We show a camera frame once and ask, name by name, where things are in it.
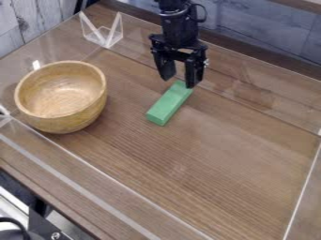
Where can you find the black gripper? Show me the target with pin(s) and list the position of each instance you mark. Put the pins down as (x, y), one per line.
(176, 44)

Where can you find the green rectangular block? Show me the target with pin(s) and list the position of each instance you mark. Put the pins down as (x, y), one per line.
(168, 103)

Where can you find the wooden bowl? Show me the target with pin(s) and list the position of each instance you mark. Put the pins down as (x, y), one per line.
(61, 96)

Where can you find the clear acrylic corner bracket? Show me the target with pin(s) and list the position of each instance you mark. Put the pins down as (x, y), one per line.
(101, 35)

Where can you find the clear acrylic enclosure wall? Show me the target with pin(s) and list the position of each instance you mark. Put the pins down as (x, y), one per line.
(228, 172)

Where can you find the black metal table bracket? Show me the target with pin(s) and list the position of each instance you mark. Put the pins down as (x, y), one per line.
(38, 226)

